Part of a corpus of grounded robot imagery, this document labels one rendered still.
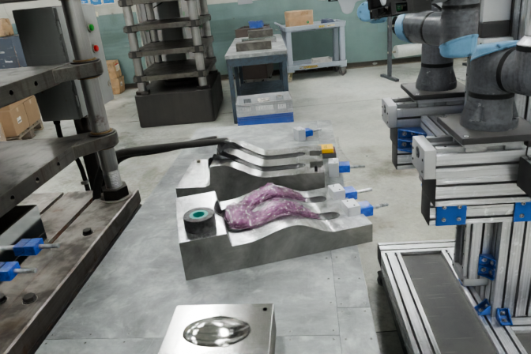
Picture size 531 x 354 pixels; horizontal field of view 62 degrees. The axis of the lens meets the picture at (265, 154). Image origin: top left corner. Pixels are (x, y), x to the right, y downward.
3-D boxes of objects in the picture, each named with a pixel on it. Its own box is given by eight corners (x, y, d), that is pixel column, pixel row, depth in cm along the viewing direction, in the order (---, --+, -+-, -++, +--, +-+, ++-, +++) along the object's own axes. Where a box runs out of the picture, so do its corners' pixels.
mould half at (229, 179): (321, 167, 169) (320, 133, 165) (325, 197, 145) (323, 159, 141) (195, 174, 175) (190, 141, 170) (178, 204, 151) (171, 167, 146)
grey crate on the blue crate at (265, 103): (291, 103, 502) (290, 91, 497) (293, 113, 464) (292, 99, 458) (238, 108, 504) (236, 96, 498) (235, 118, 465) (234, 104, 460)
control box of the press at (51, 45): (164, 300, 228) (101, 1, 177) (144, 345, 200) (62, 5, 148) (123, 301, 231) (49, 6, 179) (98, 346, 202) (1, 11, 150)
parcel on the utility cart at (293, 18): (309, 27, 734) (308, 9, 724) (314, 28, 703) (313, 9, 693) (285, 29, 730) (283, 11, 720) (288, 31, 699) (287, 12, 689)
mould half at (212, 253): (337, 201, 142) (336, 169, 138) (372, 241, 118) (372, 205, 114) (181, 230, 133) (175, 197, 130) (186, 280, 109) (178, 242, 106)
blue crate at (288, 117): (292, 121, 510) (291, 103, 502) (295, 132, 471) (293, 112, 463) (239, 126, 511) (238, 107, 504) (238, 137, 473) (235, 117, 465)
